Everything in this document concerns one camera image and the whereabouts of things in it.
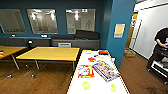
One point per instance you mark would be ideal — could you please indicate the grey wall bench sofa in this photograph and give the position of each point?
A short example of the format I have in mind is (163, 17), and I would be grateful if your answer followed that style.
(43, 42)

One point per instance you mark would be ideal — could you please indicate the white box on sofa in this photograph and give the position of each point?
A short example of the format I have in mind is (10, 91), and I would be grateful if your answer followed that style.
(64, 44)

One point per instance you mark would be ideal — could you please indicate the yellow wooden gaming table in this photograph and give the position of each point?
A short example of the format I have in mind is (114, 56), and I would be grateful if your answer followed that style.
(98, 85)

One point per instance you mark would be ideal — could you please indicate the pale yellow item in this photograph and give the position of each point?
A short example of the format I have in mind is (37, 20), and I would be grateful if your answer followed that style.
(101, 58)

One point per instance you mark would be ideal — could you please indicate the orange red game box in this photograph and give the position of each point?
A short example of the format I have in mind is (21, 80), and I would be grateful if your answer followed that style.
(85, 71)

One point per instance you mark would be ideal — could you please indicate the white paper sheet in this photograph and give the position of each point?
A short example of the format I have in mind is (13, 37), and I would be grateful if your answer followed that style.
(88, 52)

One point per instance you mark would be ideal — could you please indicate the wooden door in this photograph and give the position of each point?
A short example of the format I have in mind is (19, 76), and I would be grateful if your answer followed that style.
(131, 31)

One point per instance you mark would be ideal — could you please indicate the person in black clothes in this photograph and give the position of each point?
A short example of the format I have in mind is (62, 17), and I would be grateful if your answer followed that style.
(161, 40)

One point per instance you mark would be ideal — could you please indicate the small black round object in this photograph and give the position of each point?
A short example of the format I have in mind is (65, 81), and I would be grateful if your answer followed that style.
(29, 42)

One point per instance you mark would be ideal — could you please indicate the white sill outlet box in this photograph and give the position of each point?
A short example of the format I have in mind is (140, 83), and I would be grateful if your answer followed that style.
(13, 35)
(44, 35)

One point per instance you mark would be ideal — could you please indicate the black wheeled cart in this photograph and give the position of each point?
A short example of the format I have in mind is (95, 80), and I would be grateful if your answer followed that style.
(160, 68)

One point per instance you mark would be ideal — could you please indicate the red and black box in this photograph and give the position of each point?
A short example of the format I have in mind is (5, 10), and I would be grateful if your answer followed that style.
(103, 52)

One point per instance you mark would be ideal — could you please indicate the small framed wall sign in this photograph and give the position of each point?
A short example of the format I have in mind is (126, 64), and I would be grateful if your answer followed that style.
(119, 30)

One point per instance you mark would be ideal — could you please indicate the interior wall window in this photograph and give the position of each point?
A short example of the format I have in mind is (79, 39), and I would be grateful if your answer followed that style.
(42, 20)
(80, 20)
(11, 21)

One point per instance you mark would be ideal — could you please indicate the black sofa cushion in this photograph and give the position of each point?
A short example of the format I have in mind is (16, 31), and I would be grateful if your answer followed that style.
(86, 34)

